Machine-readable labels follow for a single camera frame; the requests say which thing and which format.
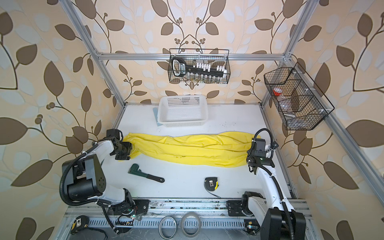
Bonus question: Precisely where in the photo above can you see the yellow trousers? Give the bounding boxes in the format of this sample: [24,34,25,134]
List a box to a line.
[123,132,254,168]

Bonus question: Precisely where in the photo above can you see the black tool with white bits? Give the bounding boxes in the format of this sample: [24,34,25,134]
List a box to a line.
[170,57,230,77]

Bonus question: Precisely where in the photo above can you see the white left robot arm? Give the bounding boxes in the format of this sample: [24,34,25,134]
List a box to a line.
[59,129,150,234]

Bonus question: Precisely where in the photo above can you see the back black wire basket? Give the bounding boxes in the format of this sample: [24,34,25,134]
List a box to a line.
[167,48,231,84]

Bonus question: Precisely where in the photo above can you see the aluminium frame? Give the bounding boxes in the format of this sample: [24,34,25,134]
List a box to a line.
[72,1,384,240]

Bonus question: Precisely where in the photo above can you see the side black wire basket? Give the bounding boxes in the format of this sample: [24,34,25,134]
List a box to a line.
[264,63,335,131]

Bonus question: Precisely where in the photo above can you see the red capped item in basket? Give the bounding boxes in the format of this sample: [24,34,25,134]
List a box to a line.
[273,88,283,97]

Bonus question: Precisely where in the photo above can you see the tape roll left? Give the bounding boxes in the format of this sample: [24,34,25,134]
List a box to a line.
[158,216,178,240]

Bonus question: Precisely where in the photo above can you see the green pipe wrench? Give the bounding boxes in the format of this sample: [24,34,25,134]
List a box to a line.
[128,164,165,183]

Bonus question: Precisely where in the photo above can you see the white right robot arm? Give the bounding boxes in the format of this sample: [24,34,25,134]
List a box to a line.
[226,136,307,240]

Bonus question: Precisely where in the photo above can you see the white perforated plastic basket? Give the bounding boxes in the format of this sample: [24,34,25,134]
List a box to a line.
[157,95,209,128]

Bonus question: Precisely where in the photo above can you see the black yellow tape measure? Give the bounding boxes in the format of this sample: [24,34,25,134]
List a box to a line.
[204,177,221,199]

